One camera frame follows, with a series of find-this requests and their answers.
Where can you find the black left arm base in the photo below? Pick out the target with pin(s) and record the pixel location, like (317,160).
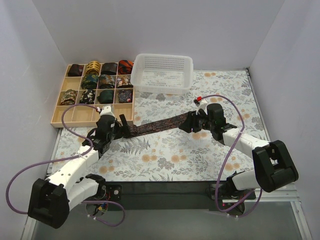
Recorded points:
(109,192)

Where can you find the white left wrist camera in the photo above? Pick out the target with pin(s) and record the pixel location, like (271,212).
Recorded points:
(106,110)

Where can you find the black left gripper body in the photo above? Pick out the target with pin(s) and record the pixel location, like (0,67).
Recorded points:
(120,125)

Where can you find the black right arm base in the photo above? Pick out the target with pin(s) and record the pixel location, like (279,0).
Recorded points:
(228,199)

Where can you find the rolled dark grey tie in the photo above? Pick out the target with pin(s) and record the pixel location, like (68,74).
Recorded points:
(109,68)

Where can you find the rolled black white floral tie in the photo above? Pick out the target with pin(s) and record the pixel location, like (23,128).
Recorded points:
(88,97)

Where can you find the rolled yellow black tie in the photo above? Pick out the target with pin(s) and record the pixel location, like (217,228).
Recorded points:
(93,67)

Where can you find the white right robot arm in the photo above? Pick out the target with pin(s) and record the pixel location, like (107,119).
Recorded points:
(273,165)

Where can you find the rolled navy paisley rose tie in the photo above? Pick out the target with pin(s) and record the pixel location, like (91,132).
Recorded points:
(125,96)

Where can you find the wooden compartment tray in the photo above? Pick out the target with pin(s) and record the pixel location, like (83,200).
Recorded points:
(85,115)

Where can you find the aluminium frame rail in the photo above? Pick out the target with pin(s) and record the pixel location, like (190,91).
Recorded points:
(278,216)

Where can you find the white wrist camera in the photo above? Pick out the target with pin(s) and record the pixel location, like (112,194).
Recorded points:
(200,103)
(106,110)

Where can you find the rolled navy yellow leaf tie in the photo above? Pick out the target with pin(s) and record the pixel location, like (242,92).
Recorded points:
(89,82)

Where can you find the white plastic mesh basket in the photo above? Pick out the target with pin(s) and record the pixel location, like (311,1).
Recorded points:
(162,73)

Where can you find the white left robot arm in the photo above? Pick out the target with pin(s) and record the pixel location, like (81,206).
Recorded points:
(53,198)

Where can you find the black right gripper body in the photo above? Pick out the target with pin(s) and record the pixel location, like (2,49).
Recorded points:
(194,122)

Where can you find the brown paisley patterned tie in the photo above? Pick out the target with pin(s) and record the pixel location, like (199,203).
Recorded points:
(157,126)

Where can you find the rolled dark green tie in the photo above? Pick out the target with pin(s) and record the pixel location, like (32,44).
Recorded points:
(106,97)

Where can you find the rolled pink floral dark tie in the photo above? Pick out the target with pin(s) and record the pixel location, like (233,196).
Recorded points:
(123,81)

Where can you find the rolled orange black tie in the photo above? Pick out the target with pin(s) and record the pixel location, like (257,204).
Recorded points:
(125,67)

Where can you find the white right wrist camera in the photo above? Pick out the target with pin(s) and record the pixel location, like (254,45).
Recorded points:
(200,103)

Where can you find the rolled green camouflage floral tie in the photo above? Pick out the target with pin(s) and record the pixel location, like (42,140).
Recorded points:
(68,98)

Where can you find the rolled dark maroon tie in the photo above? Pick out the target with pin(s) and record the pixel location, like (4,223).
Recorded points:
(76,70)

